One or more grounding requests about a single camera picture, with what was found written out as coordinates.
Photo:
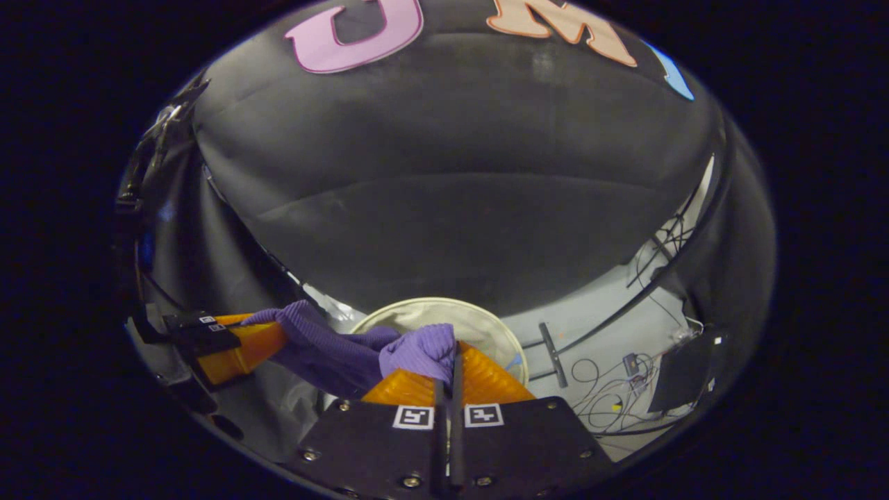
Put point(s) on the black backdrop cloth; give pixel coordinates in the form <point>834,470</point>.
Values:
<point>451,173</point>

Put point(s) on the small grey adapter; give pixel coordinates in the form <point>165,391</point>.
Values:
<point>632,364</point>

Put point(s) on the black tripod stand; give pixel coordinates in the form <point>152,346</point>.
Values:
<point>663,243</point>

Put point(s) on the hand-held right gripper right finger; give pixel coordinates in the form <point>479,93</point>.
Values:
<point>528,444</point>

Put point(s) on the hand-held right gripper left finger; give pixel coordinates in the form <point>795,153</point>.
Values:
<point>375,444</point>

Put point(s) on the dark flat box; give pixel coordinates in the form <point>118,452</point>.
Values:
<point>687,375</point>

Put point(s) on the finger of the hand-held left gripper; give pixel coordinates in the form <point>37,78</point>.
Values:
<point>187,320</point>
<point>243,354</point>

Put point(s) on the dark metal stand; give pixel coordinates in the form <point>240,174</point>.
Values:
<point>163,132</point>

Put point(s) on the purple ribbed shirt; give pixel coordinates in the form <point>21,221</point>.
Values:
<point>326,354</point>

